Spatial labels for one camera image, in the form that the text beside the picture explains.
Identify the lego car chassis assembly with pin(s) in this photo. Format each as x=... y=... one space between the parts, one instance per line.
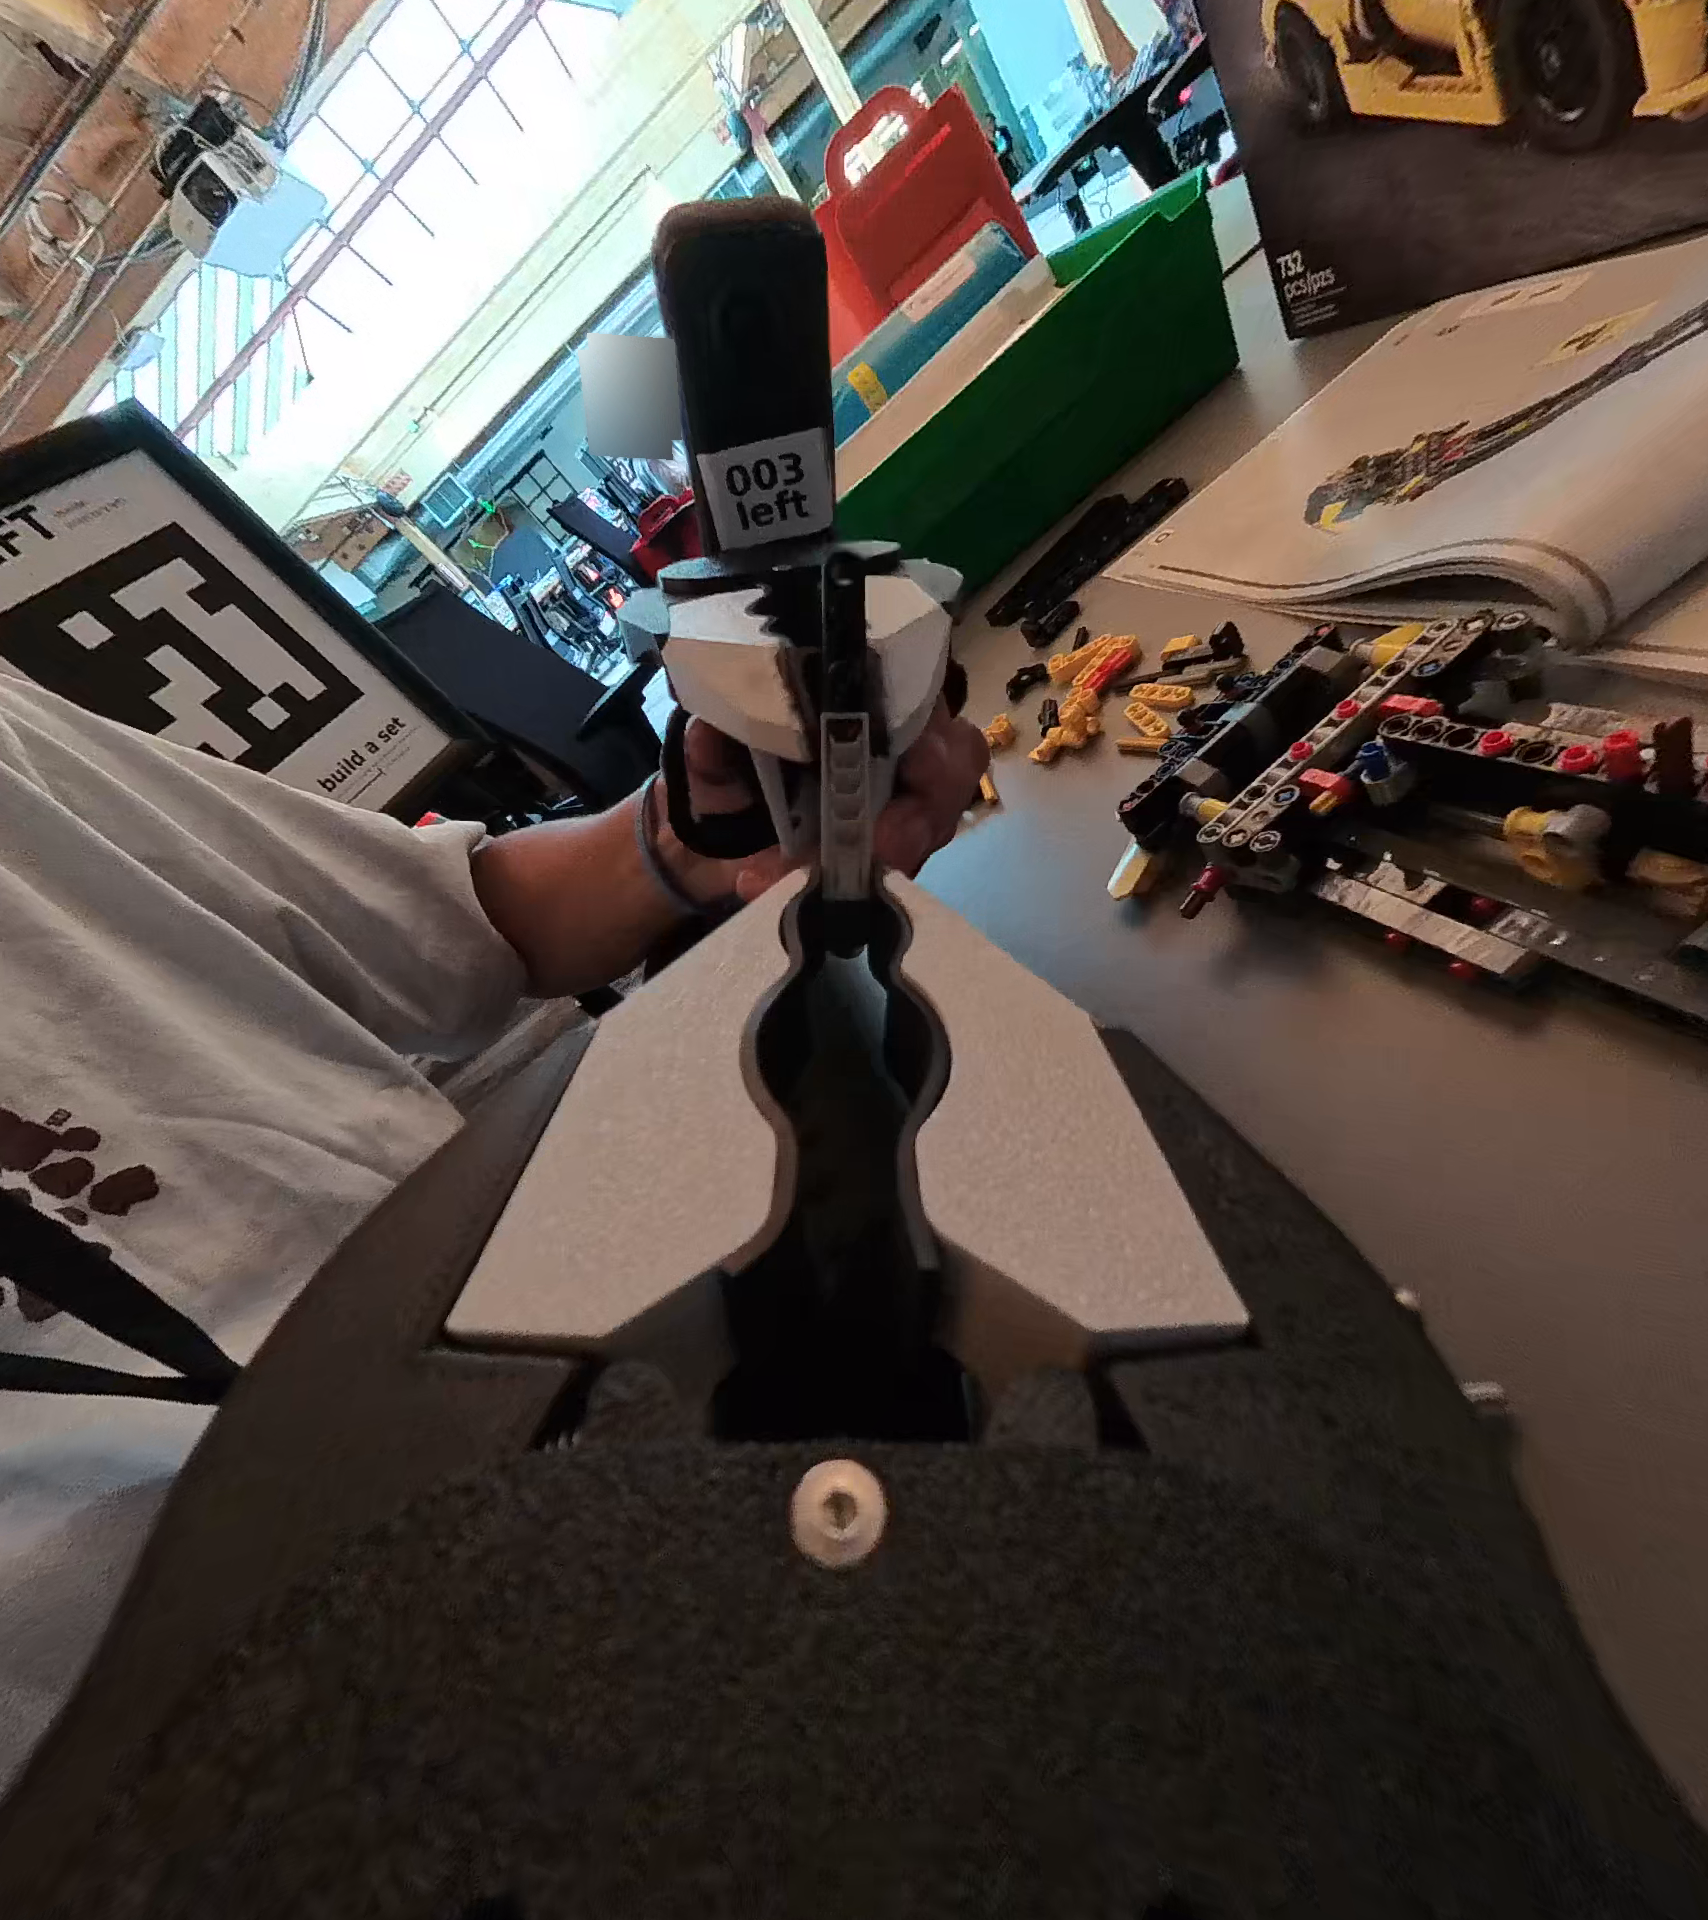
x=1395 y=750

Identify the person's left hand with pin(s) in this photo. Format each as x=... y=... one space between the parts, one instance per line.
x=945 y=781

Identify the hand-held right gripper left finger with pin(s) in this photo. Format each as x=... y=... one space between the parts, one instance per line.
x=615 y=1171

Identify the teal cardboard box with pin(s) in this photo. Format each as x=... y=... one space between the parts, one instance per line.
x=975 y=267

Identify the open lego instruction booklet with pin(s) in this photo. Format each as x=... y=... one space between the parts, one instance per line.
x=1545 y=451

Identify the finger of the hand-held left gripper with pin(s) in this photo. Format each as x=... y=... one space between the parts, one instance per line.
x=727 y=674
x=915 y=645

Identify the long black lego beam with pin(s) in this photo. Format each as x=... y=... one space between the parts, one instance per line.
x=1094 y=549

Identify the ceiling mounted camera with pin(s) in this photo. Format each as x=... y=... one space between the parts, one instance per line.
x=209 y=164

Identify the green plastic bin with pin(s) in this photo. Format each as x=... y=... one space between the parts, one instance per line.
x=1064 y=375

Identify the blue wristband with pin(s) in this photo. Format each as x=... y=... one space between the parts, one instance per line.
x=657 y=859

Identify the small black lego linkage assembly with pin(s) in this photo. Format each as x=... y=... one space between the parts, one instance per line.
x=848 y=795

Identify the red carry case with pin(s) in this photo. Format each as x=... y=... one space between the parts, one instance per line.
x=929 y=194

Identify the lego set box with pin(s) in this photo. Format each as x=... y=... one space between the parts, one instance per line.
x=1395 y=194

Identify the pile of yellow lego pieces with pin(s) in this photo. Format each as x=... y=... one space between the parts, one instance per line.
x=1079 y=674

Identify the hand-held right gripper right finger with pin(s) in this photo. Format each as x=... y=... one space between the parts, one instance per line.
x=1079 y=1171

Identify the framed marker sign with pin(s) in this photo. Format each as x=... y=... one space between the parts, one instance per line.
x=165 y=645

